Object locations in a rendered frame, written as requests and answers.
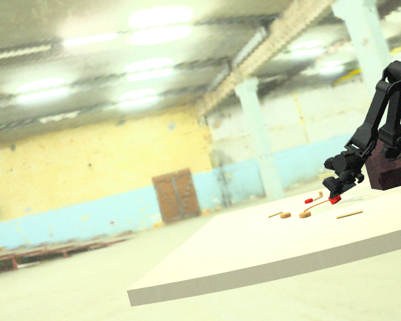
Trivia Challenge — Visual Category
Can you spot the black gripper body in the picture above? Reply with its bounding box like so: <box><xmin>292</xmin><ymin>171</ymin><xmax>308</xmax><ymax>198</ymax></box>
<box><xmin>322</xmin><ymin>169</ymin><xmax>365</xmax><ymax>195</ymax></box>

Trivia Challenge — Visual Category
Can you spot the tan round wooden disc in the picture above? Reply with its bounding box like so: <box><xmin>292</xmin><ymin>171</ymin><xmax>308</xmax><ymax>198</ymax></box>
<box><xmin>280</xmin><ymin>212</ymin><xmax>291</xmax><ymax>219</ymax></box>

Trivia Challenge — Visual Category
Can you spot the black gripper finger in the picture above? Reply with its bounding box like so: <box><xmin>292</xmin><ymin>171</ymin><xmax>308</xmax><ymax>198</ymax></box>
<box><xmin>329</xmin><ymin>190</ymin><xmax>344</xmax><ymax>199</ymax></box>
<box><xmin>339</xmin><ymin>182</ymin><xmax>356</xmax><ymax>195</ymax></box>

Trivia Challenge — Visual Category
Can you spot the round wooden button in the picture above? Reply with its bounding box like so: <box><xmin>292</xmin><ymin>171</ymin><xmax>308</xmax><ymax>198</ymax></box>
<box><xmin>299</xmin><ymin>211</ymin><xmax>311</xmax><ymax>218</ymax></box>

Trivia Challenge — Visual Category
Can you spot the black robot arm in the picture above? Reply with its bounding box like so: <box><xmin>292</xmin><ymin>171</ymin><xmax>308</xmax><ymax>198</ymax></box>
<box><xmin>324</xmin><ymin>60</ymin><xmax>401</xmax><ymax>174</ymax></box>

